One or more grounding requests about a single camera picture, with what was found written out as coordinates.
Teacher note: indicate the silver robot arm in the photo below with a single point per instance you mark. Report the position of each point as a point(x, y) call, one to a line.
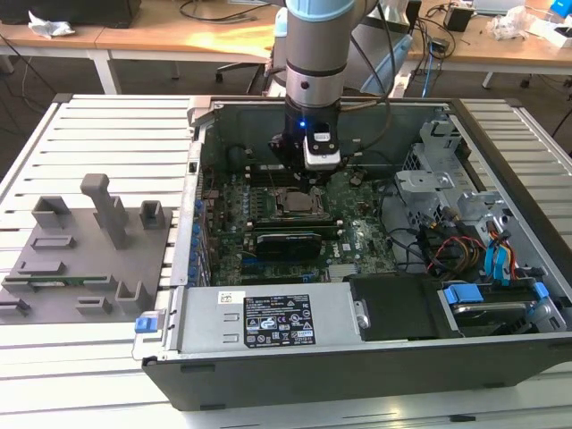
point(315, 53)

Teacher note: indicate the white blue carton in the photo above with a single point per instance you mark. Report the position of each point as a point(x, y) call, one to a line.
point(549, 29)

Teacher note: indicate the green motherboard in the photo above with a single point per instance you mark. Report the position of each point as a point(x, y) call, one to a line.
point(371, 214)

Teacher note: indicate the grey parts rack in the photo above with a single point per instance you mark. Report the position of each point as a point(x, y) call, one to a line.
point(111, 268)

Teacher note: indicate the hard disk blue carrier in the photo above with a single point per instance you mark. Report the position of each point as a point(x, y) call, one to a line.
point(491, 319)

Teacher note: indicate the black expansion slot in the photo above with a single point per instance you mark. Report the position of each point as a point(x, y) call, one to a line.
point(277, 270)

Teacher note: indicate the silver CPU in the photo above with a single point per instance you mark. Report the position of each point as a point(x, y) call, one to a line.
point(298, 203)

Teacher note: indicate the small black box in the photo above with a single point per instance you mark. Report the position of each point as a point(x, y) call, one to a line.
point(458, 19)

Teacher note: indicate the large black box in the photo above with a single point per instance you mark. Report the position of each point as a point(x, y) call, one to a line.
point(89, 11)

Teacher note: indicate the black plastic air shroud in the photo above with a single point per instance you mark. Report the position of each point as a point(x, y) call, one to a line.
point(393, 308)

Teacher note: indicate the silver power supply unit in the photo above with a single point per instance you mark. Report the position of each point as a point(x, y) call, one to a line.
point(201, 313)

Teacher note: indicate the round coin battery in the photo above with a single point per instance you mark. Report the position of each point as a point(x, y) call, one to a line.
point(356, 179)

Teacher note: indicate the CPU socket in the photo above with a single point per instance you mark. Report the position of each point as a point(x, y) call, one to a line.
point(278, 203)

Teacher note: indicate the silver chipset heatsink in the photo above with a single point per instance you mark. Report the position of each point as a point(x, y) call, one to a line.
point(343, 271)

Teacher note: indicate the silver metal bracket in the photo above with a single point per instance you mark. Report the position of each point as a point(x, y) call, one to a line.
point(473, 205)

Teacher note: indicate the white plastic bag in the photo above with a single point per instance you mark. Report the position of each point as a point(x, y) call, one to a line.
point(509, 22)

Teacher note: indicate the silver disk bay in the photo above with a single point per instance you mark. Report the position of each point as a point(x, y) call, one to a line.
point(420, 183)

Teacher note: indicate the black graphics card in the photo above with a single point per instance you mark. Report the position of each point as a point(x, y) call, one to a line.
point(288, 246)

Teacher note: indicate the crumpled white paper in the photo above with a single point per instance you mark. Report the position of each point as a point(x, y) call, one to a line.
point(49, 27)

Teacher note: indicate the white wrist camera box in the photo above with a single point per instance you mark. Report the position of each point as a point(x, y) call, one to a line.
point(322, 152)

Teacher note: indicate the black computer tower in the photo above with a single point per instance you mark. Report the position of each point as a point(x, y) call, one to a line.
point(414, 11)

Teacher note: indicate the blue case latch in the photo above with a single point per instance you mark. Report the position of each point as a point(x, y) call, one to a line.
point(145, 324)

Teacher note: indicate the black PC case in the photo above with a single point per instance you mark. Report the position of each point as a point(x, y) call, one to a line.
point(313, 380)

